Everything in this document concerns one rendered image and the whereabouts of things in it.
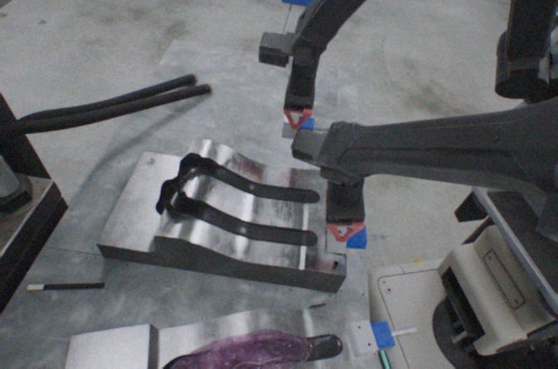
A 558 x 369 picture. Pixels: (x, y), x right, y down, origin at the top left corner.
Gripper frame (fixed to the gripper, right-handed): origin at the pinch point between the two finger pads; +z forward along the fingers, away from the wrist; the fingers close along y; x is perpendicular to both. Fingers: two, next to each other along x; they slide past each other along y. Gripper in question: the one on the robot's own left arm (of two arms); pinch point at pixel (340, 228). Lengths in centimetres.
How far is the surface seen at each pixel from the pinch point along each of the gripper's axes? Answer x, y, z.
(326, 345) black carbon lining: -2.0, 18.0, 11.1
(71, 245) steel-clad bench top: -57, 4, 6
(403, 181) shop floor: 48, -113, 87
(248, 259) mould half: -17.7, 6.3, 3.7
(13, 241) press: -70, 4, 7
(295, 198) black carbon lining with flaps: -9.8, -10.3, 2.7
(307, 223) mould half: -6.6, -3.4, 3.3
